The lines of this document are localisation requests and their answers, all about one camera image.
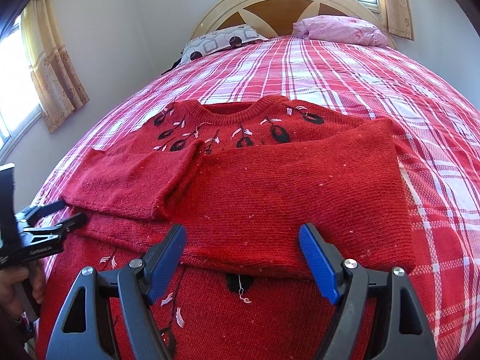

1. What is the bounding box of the yellow right curtain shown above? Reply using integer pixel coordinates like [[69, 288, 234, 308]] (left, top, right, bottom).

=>
[[379, 0, 414, 41]]

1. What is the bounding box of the yellow left curtain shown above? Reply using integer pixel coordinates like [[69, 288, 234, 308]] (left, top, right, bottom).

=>
[[20, 0, 89, 133]]

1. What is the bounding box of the person's left hand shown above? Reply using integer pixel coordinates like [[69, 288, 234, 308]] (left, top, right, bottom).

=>
[[0, 260, 48, 321]]

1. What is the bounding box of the left wall window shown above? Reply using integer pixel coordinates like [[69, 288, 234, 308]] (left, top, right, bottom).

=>
[[1, 16, 40, 160]]

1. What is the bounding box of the yellow curtain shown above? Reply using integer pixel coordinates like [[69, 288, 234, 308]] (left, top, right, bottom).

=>
[[20, 0, 89, 133], [379, 0, 414, 41]]

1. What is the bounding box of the red embroidered knit sweater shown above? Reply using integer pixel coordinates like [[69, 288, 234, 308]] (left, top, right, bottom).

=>
[[37, 95, 416, 359]]

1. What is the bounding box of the cream wooden headboard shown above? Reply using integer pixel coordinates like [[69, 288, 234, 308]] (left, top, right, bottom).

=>
[[192, 0, 382, 38]]

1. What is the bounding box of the pink pillow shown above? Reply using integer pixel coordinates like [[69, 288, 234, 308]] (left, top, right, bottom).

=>
[[292, 15, 388, 48]]

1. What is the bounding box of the white patterned pillow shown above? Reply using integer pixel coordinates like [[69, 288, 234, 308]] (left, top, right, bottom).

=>
[[179, 24, 268, 66]]

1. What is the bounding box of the red plaid bed sheet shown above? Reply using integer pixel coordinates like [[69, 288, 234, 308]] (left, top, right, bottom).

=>
[[37, 37, 479, 359]]

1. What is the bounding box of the dark clothing beside pillow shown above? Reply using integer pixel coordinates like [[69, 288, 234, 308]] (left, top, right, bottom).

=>
[[161, 58, 182, 76]]

